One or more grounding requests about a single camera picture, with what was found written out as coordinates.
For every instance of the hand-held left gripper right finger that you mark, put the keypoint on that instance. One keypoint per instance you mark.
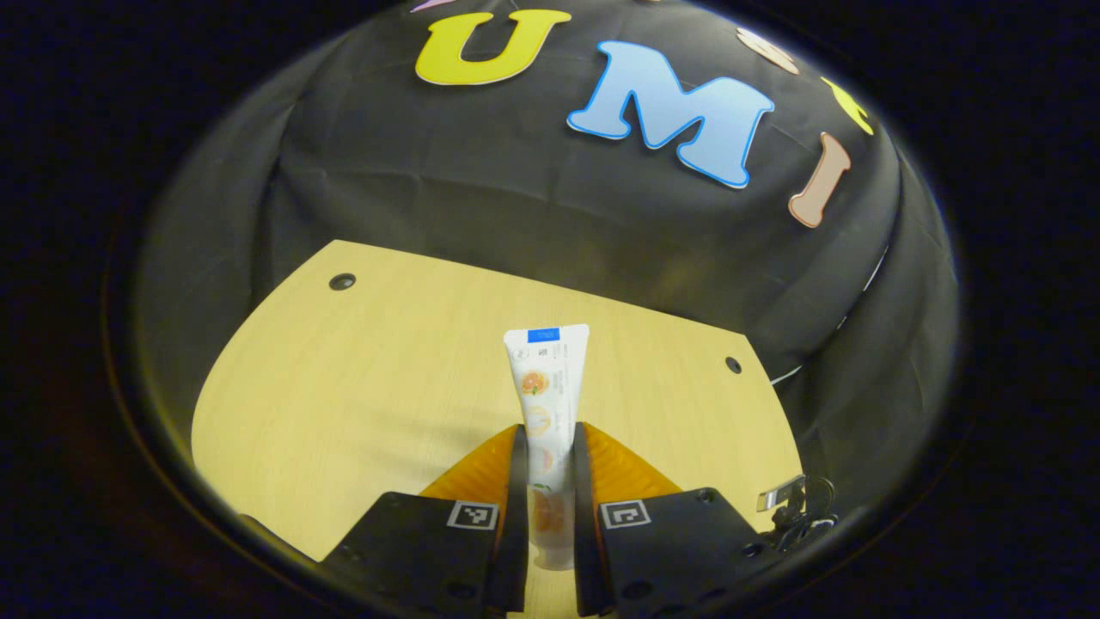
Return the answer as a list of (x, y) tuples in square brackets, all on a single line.
[(584, 533)]

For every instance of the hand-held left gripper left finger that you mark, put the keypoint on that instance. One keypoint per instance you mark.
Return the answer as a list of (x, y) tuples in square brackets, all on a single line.
[(516, 533)]

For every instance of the white toothpaste tube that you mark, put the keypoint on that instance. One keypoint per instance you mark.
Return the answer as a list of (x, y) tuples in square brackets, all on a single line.
[(550, 378)]

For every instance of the black desk grommet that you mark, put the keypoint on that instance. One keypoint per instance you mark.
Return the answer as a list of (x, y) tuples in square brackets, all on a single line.
[(733, 364), (342, 281)]

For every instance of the black backdrop cloth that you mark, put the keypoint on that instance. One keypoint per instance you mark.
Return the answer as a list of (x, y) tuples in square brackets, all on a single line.
[(516, 189)]

